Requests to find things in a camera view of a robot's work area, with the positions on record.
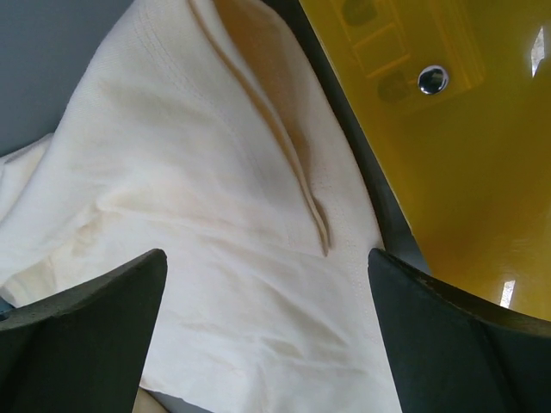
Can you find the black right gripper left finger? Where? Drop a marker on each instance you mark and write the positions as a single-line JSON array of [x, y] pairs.
[[84, 349]]

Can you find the yellow plastic folder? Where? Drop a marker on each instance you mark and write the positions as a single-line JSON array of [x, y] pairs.
[[454, 100]]

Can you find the cream yellow t shirt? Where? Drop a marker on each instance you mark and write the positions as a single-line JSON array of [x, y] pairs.
[[200, 128]]

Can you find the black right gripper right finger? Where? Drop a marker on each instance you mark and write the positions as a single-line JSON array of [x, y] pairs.
[[451, 351]]

